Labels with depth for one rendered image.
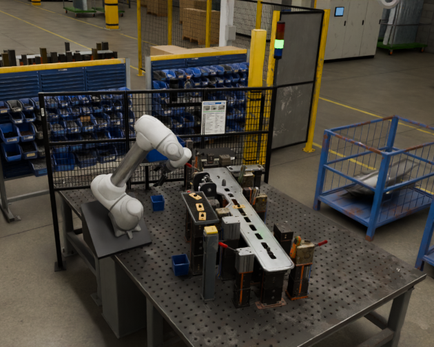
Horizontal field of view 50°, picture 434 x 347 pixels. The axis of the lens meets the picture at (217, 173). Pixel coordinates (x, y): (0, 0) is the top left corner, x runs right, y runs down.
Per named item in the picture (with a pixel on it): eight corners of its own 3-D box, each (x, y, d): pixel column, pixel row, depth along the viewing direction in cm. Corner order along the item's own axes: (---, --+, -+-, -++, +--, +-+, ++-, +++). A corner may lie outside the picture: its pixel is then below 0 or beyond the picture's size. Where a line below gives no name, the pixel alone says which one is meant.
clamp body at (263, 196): (266, 239, 330) (271, 196, 316) (250, 242, 327) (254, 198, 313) (262, 233, 338) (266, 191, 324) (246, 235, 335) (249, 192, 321)
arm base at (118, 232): (117, 243, 308) (119, 240, 304) (107, 213, 315) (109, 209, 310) (142, 236, 318) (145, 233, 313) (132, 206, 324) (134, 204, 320)
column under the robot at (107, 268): (118, 339, 332) (114, 261, 305) (101, 314, 354) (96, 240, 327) (156, 323, 348) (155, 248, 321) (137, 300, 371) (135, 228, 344)
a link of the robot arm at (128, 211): (127, 235, 307) (135, 223, 290) (107, 215, 308) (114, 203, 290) (142, 219, 317) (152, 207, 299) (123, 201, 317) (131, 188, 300)
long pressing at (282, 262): (301, 267, 252) (301, 265, 252) (262, 273, 246) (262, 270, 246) (226, 167, 373) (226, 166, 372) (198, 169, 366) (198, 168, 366)
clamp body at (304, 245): (311, 298, 274) (319, 246, 259) (288, 302, 270) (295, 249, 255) (304, 287, 283) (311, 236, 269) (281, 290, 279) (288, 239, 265)
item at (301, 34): (261, 164, 635) (275, 10, 554) (254, 161, 646) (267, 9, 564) (314, 151, 692) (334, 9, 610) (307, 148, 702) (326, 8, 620)
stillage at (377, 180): (380, 186, 588) (395, 114, 550) (438, 213, 529) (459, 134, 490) (312, 208, 525) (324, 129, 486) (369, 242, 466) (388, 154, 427)
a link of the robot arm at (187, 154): (184, 165, 333) (173, 150, 333) (196, 155, 323) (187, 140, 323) (174, 171, 324) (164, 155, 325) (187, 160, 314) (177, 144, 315)
